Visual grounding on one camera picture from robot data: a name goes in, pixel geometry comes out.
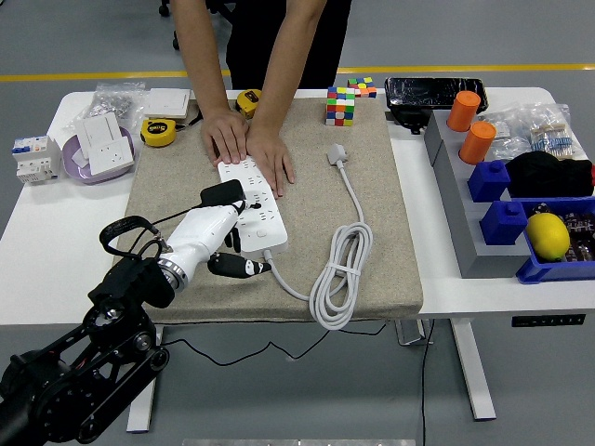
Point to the person's right hand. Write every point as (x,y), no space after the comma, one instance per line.
(225,137)

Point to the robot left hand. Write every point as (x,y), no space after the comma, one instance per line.
(200,232)

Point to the person's left hand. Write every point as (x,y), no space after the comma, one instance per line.
(269,155)

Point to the black plug adapter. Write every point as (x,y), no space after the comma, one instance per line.
(223,192)

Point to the white power strip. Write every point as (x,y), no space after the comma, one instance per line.
(265,227)

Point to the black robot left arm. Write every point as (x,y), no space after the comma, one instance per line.
(70,371)

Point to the person's right forearm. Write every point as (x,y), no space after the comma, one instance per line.
(200,56)

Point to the person's left forearm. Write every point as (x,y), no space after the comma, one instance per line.
(288,60)

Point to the yellow tape measure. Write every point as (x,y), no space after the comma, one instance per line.
(248,100)
(158,132)

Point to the beige fabric mat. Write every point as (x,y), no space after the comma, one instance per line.
(232,297)

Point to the large Rubik's cube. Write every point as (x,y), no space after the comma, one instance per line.
(340,107)

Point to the person's body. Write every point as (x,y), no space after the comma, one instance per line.
(246,42)

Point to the small Rubik's cube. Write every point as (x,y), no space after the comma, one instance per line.
(365,86)

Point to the clear bag of screws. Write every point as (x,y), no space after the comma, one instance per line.
(111,102)

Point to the purple bowl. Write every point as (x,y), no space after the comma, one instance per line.
(79,175)

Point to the white paper scrap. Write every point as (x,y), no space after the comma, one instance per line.
(79,160)

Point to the black office chair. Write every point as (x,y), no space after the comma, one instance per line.
(164,9)

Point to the black plastic-wrapped tray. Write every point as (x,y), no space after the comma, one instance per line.
(432,90)

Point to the white circuit breaker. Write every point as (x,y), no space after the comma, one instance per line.
(35,160)

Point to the white table leg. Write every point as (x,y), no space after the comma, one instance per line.
(139,418)
(474,371)

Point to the orange cylinder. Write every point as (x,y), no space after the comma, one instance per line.
(462,111)
(478,144)

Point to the grey stepped block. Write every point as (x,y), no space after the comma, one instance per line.
(465,241)

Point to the blue block with knob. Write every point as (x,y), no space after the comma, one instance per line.
(503,223)
(488,181)

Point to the clear bag of small parts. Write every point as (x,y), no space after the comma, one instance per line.
(506,137)

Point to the black cloth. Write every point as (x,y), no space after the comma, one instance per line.
(548,174)

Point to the clear bag of resistors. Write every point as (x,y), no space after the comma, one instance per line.
(555,137)

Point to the yellow lemon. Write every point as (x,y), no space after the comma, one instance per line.
(547,237)

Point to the blue plastic bin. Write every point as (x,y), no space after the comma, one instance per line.
(548,271)

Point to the bag of dark components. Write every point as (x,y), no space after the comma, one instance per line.
(581,232)

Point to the black table control panel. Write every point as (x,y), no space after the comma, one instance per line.
(548,320)

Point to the white wall switch box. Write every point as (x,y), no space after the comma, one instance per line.
(165,102)

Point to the white wall socket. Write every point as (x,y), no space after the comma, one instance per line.
(111,155)

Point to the white switch plate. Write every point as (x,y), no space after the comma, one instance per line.
(100,130)

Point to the grey metal bracket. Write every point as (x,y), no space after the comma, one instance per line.
(411,332)

